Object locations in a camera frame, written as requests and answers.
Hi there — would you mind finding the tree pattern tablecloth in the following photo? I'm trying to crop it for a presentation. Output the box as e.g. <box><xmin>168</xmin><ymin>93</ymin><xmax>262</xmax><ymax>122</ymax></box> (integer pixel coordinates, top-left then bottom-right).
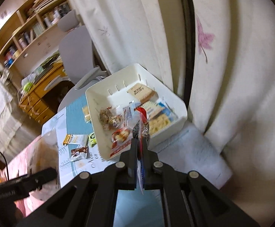
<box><xmin>42</xmin><ymin>95</ymin><xmax>232</xmax><ymax>226</ymax></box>

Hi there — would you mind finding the orange oat stick bar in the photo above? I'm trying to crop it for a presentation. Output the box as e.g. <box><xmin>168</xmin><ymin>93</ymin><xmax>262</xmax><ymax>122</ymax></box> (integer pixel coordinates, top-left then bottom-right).
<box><xmin>63</xmin><ymin>134</ymin><xmax>88</xmax><ymax>147</ymax></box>

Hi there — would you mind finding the red strip snack pack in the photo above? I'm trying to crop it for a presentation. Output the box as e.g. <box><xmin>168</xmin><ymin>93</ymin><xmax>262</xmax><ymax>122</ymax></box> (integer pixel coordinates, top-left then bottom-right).
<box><xmin>134</xmin><ymin>107</ymin><xmax>150</xmax><ymax>194</ymax></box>

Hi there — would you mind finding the wooden bookshelf hutch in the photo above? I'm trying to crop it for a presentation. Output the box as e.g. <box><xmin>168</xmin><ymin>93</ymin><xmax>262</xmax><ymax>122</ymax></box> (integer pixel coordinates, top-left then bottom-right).
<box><xmin>0</xmin><ymin>0</ymin><xmax>72</xmax><ymax>88</ymax></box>

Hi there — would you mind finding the beige soda cracker pack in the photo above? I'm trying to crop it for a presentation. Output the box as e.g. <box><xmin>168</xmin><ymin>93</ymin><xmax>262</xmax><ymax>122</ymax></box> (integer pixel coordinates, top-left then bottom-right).
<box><xmin>127</xmin><ymin>83</ymin><xmax>156</xmax><ymax>103</ymax></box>

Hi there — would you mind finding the green tissue box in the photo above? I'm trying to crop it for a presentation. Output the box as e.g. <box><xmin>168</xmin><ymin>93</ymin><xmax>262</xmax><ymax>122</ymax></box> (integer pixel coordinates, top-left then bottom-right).
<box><xmin>21</xmin><ymin>82</ymin><xmax>34</xmax><ymax>94</ymax></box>

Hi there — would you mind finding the grey office chair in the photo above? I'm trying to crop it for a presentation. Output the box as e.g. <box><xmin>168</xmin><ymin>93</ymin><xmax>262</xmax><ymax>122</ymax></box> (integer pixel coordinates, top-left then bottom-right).
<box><xmin>58</xmin><ymin>10</ymin><xmax>108</xmax><ymax>111</ymax></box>

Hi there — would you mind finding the brown nut cluster pack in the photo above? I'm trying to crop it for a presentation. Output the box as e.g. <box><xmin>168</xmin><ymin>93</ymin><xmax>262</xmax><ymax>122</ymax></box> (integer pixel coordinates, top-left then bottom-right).
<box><xmin>99</xmin><ymin>107</ymin><xmax>113</xmax><ymax>125</ymax></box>

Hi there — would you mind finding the green rice cake pack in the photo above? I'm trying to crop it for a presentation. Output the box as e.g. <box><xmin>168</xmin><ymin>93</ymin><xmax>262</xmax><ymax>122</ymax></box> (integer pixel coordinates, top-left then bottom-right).
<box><xmin>88</xmin><ymin>133</ymin><xmax>97</xmax><ymax>148</ymax></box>

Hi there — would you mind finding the white floral curtain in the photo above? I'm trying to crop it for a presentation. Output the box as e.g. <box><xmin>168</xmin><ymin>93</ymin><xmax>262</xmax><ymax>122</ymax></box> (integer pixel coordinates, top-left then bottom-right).
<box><xmin>69</xmin><ymin>0</ymin><xmax>275</xmax><ymax>226</ymax></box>

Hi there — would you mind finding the person's left hand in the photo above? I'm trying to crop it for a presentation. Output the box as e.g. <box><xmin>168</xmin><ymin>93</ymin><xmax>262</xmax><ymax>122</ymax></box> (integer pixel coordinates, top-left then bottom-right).
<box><xmin>0</xmin><ymin>169</ymin><xmax>8</xmax><ymax>183</ymax></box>

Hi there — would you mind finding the wooden desk with drawers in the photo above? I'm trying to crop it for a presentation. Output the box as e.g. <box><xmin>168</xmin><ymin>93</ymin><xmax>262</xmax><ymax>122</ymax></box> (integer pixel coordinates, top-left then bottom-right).
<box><xmin>19</xmin><ymin>61</ymin><xmax>74</xmax><ymax>125</ymax></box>

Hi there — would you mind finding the red white triangular snack bag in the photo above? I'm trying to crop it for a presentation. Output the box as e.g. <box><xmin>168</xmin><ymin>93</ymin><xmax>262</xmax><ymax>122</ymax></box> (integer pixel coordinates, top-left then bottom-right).
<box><xmin>110</xmin><ymin>127</ymin><xmax>133</xmax><ymax>158</ymax></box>

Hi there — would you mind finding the dark red chocolate snack pack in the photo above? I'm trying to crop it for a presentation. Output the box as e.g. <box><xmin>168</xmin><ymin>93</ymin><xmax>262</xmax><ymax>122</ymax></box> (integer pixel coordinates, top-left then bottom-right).
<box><xmin>70</xmin><ymin>147</ymin><xmax>89</xmax><ymax>162</ymax></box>

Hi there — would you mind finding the large blue white bread bag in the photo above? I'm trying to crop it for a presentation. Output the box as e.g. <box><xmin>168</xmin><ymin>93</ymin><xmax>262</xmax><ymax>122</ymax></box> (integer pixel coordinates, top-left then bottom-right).
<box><xmin>122</xmin><ymin>101</ymin><xmax>141</xmax><ymax>129</ymax></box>

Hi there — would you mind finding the small blue snack wrapper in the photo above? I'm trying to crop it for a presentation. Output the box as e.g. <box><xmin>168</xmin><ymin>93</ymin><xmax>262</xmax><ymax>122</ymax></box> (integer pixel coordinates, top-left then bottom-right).
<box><xmin>158</xmin><ymin>101</ymin><xmax>178</xmax><ymax>122</ymax></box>

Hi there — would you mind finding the red Cookie snack pack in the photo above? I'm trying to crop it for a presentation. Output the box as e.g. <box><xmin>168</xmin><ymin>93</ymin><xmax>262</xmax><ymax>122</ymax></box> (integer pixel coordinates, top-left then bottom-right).
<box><xmin>141</xmin><ymin>101</ymin><xmax>165</xmax><ymax>120</ymax></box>

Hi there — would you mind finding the pink bed blanket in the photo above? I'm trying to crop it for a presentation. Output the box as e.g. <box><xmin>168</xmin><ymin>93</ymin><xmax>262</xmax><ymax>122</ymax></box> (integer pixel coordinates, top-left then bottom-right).
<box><xmin>4</xmin><ymin>136</ymin><xmax>44</xmax><ymax>217</ymax></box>

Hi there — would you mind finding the pale rice crispy pack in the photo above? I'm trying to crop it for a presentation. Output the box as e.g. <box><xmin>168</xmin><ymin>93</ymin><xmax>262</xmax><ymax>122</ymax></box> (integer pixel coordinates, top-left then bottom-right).
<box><xmin>149</xmin><ymin>114</ymin><xmax>171</xmax><ymax>135</ymax></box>
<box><xmin>82</xmin><ymin>105</ymin><xmax>91</xmax><ymax>123</ymax></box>

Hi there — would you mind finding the orange pastry clear pack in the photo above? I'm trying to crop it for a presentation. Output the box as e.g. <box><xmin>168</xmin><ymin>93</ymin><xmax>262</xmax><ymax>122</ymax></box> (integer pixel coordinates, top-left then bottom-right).
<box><xmin>27</xmin><ymin>129</ymin><xmax>60</xmax><ymax>201</ymax></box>

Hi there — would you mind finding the white plastic storage bin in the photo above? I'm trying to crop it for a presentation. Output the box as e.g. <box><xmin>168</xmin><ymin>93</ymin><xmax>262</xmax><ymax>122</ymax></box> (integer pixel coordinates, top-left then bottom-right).
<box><xmin>86</xmin><ymin>64</ymin><xmax>188</xmax><ymax>160</ymax></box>

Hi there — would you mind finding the lace covered cabinet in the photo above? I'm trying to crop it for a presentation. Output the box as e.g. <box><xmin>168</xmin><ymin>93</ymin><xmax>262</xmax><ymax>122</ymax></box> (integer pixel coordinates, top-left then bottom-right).
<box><xmin>0</xmin><ymin>80</ymin><xmax>42</xmax><ymax>161</ymax></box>

